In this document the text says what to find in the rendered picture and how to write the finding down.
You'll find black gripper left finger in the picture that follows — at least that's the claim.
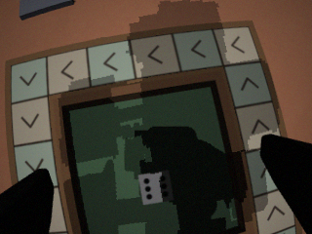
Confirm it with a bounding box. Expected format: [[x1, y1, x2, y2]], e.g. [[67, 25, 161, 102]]
[[0, 168, 55, 234]]

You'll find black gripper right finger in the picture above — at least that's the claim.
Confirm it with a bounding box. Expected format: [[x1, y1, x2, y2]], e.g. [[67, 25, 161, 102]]
[[260, 134, 312, 234]]

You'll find grey die with black pips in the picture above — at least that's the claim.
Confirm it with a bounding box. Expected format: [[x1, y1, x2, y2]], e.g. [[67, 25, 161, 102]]
[[137, 171, 173, 206]]

